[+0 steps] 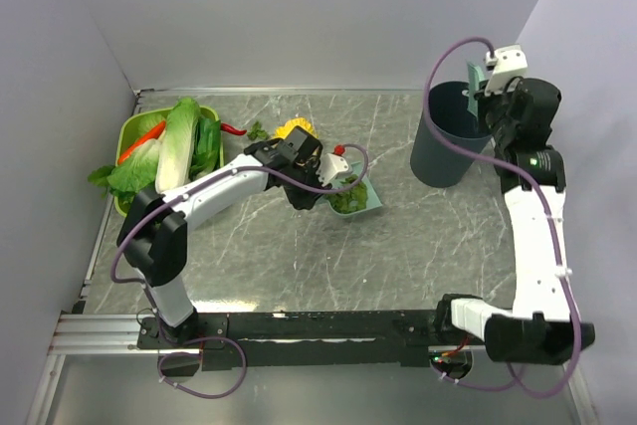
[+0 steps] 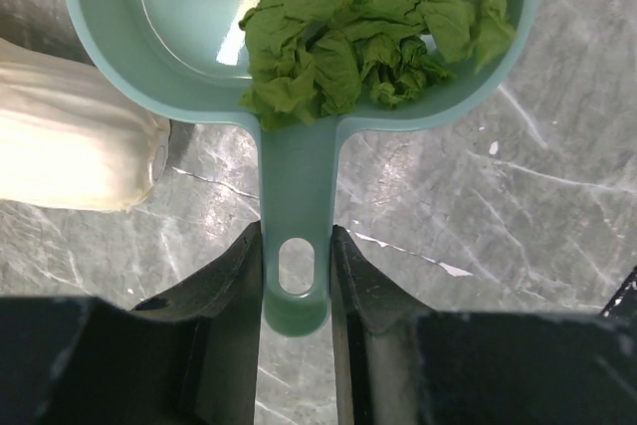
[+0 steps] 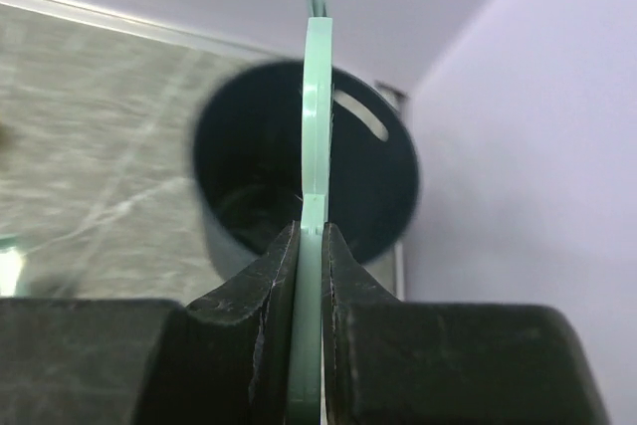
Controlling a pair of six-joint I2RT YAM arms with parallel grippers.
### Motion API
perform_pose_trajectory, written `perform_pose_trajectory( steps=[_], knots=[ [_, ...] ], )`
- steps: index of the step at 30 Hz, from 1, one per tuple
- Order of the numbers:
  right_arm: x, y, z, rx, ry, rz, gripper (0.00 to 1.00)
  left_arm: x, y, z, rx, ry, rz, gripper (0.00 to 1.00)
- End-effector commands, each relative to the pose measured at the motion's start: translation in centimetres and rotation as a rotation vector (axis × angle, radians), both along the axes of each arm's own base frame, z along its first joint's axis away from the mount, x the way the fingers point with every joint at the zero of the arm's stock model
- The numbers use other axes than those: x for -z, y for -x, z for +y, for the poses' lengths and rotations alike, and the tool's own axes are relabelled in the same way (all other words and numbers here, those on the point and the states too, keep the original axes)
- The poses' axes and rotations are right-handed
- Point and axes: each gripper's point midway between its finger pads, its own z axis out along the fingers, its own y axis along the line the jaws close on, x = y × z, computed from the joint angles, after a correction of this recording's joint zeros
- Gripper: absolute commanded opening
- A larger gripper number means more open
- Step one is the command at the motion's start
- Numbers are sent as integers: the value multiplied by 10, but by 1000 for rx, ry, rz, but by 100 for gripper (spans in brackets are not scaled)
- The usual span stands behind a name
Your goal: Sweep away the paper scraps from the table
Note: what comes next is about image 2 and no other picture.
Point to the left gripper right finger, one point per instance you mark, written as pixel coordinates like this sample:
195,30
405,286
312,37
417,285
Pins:
398,361

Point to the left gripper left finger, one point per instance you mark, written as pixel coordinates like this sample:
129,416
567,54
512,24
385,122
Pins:
188,355

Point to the teal dustpan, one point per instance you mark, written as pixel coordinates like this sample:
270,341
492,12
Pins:
187,60

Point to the yellow napa cabbage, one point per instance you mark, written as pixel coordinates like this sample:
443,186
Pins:
71,140

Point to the green scrap table centre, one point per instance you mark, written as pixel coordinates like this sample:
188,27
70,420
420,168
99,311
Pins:
314,58

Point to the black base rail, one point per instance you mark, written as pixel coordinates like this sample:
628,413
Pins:
623,304

